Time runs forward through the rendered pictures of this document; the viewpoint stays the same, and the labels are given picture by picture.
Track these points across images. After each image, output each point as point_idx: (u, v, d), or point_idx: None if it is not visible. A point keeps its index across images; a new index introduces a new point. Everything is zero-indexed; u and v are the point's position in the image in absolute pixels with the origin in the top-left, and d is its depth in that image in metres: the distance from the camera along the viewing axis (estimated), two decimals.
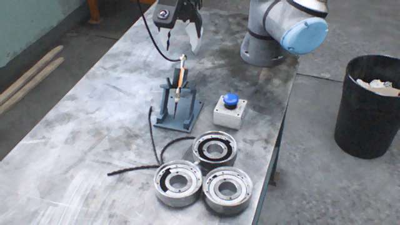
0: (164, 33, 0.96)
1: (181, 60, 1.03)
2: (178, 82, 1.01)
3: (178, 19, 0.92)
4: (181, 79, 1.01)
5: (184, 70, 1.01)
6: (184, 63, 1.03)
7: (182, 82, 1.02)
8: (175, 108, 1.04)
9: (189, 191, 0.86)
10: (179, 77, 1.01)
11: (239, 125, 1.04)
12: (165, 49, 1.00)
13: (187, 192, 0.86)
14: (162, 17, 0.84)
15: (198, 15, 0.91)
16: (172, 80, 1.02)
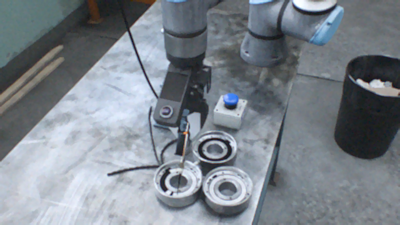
0: None
1: (186, 123, 0.83)
2: (182, 150, 0.82)
3: None
4: (184, 146, 0.82)
5: (187, 136, 0.81)
6: (190, 125, 0.83)
7: (186, 149, 0.82)
8: (179, 180, 0.85)
9: (189, 191, 0.86)
10: (183, 145, 0.82)
11: (239, 125, 1.04)
12: None
13: (187, 192, 0.86)
14: (165, 117, 0.69)
15: (206, 108, 0.76)
16: (175, 149, 0.82)
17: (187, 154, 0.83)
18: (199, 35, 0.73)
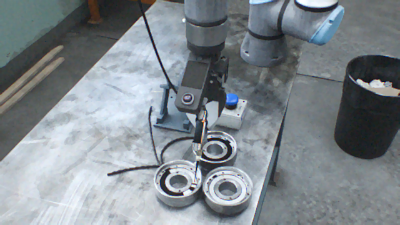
0: None
1: (204, 112, 0.86)
2: (200, 138, 0.84)
3: None
4: (202, 134, 0.84)
5: (205, 124, 0.84)
6: (207, 114, 0.86)
7: (204, 137, 0.85)
8: (196, 167, 0.87)
9: (189, 191, 0.86)
10: (201, 133, 0.84)
11: (239, 125, 1.04)
12: (195, 126, 0.87)
13: (187, 192, 0.86)
14: (186, 103, 0.72)
15: (224, 96, 0.79)
16: (194, 136, 0.85)
17: (205, 142, 0.86)
18: (218, 25, 0.76)
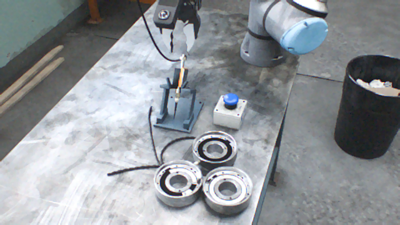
0: (166, 35, 0.96)
1: (181, 60, 1.03)
2: (178, 82, 1.01)
3: (178, 19, 0.92)
4: (181, 79, 1.01)
5: (184, 70, 1.01)
6: (184, 63, 1.03)
7: (182, 82, 1.02)
8: (175, 108, 1.04)
9: (189, 191, 0.86)
10: (179, 77, 1.01)
11: (239, 125, 1.04)
12: (170, 50, 1.00)
13: (187, 192, 0.86)
14: (162, 18, 0.84)
15: (197, 17, 0.91)
16: (172, 80, 1.02)
17: None
18: None
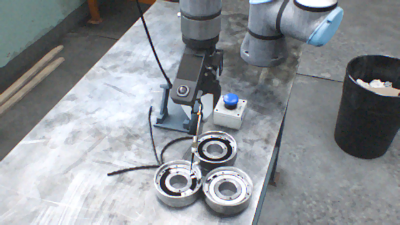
0: None
1: (199, 104, 0.88)
2: (195, 130, 0.86)
3: None
4: (197, 126, 0.86)
5: (200, 117, 0.86)
6: (202, 107, 0.88)
7: (199, 129, 0.87)
8: (192, 159, 0.89)
9: (189, 191, 0.86)
10: (197, 125, 0.86)
11: (239, 125, 1.04)
12: (190, 119, 0.89)
13: (187, 192, 0.86)
14: (181, 95, 0.74)
15: (219, 89, 0.81)
16: (189, 129, 0.87)
17: (200, 134, 0.88)
18: None
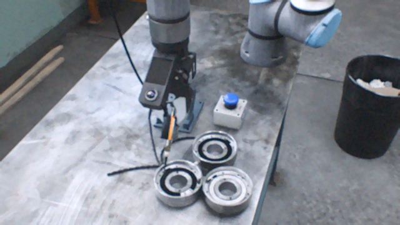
0: None
1: (172, 108, 0.86)
2: (168, 134, 0.85)
3: (169, 92, 0.80)
4: (171, 130, 0.85)
5: (174, 120, 0.85)
6: (175, 110, 0.87)
7: (173, 134, 0.86)
8: (165, 163, 0.88)
9: (189, 191, 0.86)
10: (169, 129, 0.85)
11: (239, 125, 1.04)
12: (164, 122, 0.88)
13: (187, 192, 0.86)
14: (150, 99, 0.73)
15: (190, 92, 0.80)
16: (161, 132, 0.86)
17: (175, 139, 0.87)
18: None
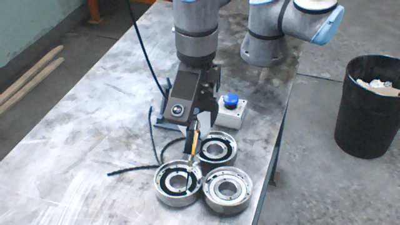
0: None
1: (194, 121, 0.83)
2: (191, 149, 0.82)
3: None
4: (195, 145, 0.82)
5: (197, 135, 0.82)
6: (198, 124, 0.84)
7: (196, 148, 0.83)
8: (187, 179, 0.85)
9: (189, 191, 0.86)
10: (192, 143, 0.82)
11: (239, 125, 1.04)
12: (186, 136, 0.85)
13: (187, 192, 0.86)
14: (176, 115, 0.70)
15: (216, 106, 0.77)
16: (184, 147, 0.83)
17: (198, 153, 0.84)
18: (209, 34, 0.74)
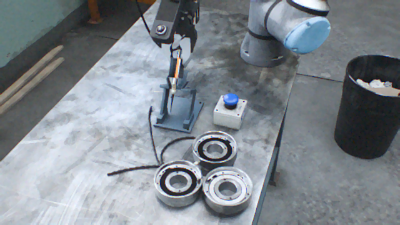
0: (165, 49, 0.96)
1: (177, 50, 0.98)
2: (174, 72, 0.97)
3: (175, 33, 0.92)
4: (177, 69, 0.97)
5: (180, 60, 0.97)
6: (180, 53, 0.98)
7: (179, 72, 0.97)
8: (172, 100, 1.00)
9: None
10: (175, 68, 0.97)
11: (239, 125, 1.04)
12: None
13: None
14: (160, 33, 0.84)
15: (194, 32, 0.91)
16: (169, 71, 0.97)
17: (180, 77, 0.99)
18: None
